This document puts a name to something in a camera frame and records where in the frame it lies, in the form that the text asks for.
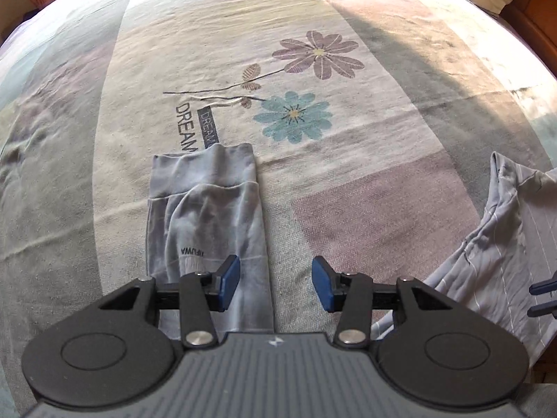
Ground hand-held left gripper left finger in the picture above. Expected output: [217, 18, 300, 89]
[99, 255, 241, 349]

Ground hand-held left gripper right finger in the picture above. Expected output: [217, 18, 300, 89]
[312, 256, 436, 350]

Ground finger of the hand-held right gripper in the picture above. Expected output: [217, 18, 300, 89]
[528, 270, 557, 295]
[527, 300, 557, 318]

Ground grey pants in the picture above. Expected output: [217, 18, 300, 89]
[146, 143, 557, 362]

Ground person's grey clothing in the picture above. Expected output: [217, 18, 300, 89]
[518, 381, 557, 418]

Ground patchwork bed sheet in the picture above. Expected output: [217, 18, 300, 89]
[0, 0, 557, 418]

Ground wooden headboard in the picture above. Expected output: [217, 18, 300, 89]
[500, 0, 557, 70]

